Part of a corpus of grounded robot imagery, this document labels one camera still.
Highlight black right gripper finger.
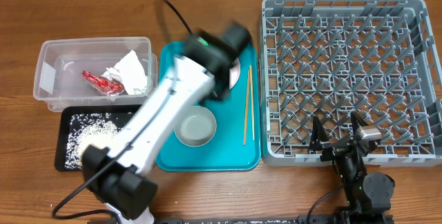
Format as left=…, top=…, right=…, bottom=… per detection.
left=309, top=116, right=328, bottom=151
left=350, top=111, right=368, bottom=134

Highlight grey bowl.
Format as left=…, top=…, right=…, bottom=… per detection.
left=174, top=106, right=217, bottom=147

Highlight white napkin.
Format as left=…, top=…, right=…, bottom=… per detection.
left=102, top=50, right=148, bottom=95

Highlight red snack wrapper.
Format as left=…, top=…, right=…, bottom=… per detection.
left=81, top=71, right=124, bottom=96

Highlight white rice pile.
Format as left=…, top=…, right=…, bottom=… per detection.
left=64, top=113, right=121, bottom=170

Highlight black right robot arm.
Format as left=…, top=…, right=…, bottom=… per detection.
left=298, top=112, right=395, bottom=224

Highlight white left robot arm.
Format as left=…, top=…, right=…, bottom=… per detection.
left=51, top=21, right=252, bottom=223

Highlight grey dishwasher rack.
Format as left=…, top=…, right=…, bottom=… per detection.
left=260, top=0, right=441, bottom=167

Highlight pink plate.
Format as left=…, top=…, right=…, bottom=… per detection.
left=229, top=58, right=241, bottom=90

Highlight right wooden chopstick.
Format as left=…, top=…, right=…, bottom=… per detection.
left=249, top=65, right=256, bottom=141

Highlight wooden chopstick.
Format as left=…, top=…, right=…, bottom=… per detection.
left=249, top=65, right=256, bottom=141
left=242, top=72, right=250, bottom=146

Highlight left wooden chopstick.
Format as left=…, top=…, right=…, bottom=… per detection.
left=242, top=72, right=250, bottom=146

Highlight teal plastic tray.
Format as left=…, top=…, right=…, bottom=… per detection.
left=156, top=46, right=261, bottom=171

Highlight clear plastic bin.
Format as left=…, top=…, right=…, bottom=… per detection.
left=33, top=37, right=158, bottom=112

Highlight black tray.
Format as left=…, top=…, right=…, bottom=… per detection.
left=54, top=105, right=139, bottom=171

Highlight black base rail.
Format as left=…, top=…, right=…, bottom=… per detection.
left=154, top=214, right=394, bottom=224

